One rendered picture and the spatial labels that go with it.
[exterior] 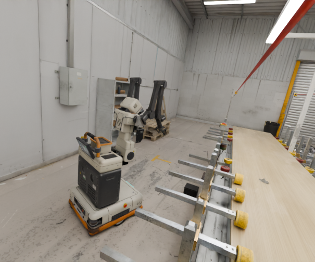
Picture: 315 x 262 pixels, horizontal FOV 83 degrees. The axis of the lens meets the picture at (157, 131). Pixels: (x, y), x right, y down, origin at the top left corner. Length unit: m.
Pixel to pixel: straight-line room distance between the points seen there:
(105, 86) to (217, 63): 6.73
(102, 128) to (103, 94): 0.73
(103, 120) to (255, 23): 8.02
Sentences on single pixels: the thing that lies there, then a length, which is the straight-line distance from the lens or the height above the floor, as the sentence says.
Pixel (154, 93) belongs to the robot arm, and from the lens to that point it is 1.94.
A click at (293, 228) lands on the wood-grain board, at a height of 0.90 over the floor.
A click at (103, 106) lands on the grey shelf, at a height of 0.98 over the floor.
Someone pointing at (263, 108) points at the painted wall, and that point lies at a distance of 9.51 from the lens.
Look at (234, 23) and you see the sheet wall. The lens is 9.94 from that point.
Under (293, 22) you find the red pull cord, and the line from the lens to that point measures 0.24.
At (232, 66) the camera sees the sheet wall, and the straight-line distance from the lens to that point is 9.50.
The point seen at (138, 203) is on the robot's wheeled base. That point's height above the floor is 0.19.
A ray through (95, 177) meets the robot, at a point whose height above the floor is 0.62.
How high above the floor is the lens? 1.56
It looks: 14 degrees down
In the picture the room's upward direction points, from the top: 8 degrees clockwise
